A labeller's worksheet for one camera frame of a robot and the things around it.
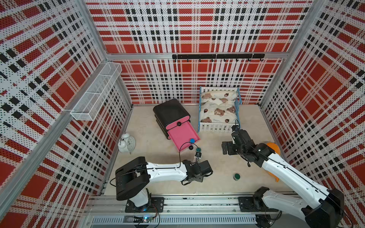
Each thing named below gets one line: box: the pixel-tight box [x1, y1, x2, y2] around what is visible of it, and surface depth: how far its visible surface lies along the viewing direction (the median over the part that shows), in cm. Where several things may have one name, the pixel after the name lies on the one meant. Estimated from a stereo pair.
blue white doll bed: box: [197, 85, 243, 134], surface depth 107 cm
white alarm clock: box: [117, 132, 136, 155], surface depth 89 cm
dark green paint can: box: [232, 173, 241, 181], surface depth 82 cm
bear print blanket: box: [200, 90, 238, 124], surface depth 107 cm
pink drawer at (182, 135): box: [167, 121, 201, 152], surface depth 96 cm
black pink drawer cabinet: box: [153, 98, 201, 152], surface depth 96 cm
